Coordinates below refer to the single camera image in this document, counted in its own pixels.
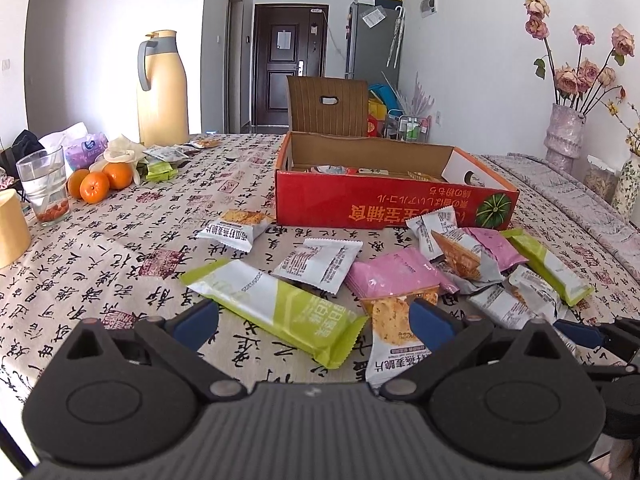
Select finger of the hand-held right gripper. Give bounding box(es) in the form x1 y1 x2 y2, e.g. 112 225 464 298
584 359 640 384
553 317 640 357

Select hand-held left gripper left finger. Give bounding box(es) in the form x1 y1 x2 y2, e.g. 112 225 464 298
62 299 247 404

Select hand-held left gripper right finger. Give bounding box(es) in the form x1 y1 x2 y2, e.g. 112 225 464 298
376 297 577 404

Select white cracker snack packet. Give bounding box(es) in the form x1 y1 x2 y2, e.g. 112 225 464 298
431 227 506 295
359 285 441 391

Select green white long snack packet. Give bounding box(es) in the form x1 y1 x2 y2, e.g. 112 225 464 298
181 259 370 370
501 228 596 307

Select red cardboard box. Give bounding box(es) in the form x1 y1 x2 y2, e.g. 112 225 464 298
274 131 521 232

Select grey patterned cloth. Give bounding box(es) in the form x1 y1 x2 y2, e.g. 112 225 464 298
475 152 640 286

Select floral patterned vase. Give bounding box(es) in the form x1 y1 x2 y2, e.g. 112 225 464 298
611 152 640 222

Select small green packet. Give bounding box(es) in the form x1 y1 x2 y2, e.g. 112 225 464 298
145 161 179 183

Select clear storage jar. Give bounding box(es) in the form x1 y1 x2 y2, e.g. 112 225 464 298
582 155 621 204

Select small white sachets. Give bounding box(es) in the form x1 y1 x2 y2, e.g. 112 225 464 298
143 145 189 164

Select cream cloth flower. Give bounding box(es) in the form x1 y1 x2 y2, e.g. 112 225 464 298
90 135 147 186

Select pink glitter vase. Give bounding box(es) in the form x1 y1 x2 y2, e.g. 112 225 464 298
545 103 587 171

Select purple tissue pack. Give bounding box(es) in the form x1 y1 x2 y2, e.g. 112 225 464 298
65 133 109 171

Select glass cup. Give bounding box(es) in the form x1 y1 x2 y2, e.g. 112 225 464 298
16 146 71 225

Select yellow cylinder container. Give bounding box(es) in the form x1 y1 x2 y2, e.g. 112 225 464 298
0 190 32 269

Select white pampas decoration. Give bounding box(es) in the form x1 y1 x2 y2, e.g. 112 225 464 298
397 72 437 116

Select yellow thermos jug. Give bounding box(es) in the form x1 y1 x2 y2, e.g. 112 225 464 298
137 30 190 147

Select white plastic bag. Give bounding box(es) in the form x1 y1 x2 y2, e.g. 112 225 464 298
39 122 92 150

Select black bag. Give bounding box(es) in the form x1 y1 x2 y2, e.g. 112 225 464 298
0 130 46 177

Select dried rose bouquet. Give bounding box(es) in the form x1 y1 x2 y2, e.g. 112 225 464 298
524 0 637 111

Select dark brown door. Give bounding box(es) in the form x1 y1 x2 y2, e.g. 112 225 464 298
252 3 328 128

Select grey refrigerator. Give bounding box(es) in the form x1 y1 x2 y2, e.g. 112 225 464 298
346 0 405 88

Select white folded umbrella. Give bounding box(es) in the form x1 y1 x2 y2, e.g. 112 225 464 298
386 7 406 69

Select wire rack cart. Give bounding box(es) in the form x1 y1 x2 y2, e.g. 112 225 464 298
384 114 432 144

